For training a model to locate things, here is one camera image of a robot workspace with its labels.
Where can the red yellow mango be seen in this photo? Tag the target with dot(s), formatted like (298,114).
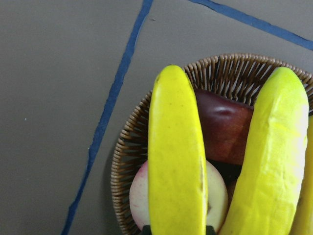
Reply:
(225,126)

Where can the brown wicker basket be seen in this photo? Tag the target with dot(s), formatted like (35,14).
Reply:
(237,76)

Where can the yellow banana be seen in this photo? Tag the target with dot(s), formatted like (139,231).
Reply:
(266,194)
(303,220)
(177,183)

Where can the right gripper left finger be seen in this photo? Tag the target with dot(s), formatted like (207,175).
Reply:
(146,230)

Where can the pink white apple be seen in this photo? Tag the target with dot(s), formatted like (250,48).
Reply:
(217,198)

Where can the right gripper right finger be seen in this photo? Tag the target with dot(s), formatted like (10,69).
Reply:
(210,230)

